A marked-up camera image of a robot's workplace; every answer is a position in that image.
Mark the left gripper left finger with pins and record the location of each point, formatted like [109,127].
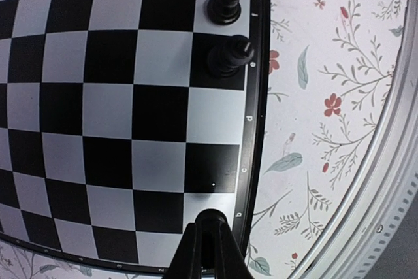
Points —
[187,260]

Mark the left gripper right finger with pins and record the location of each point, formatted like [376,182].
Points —
[229,262]

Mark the black and grey chessboard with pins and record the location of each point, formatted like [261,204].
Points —
[114,135]

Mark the floral patterned tablecloth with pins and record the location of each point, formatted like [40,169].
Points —
[330,69]

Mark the front aluminium rail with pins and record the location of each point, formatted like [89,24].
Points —
[385,185]

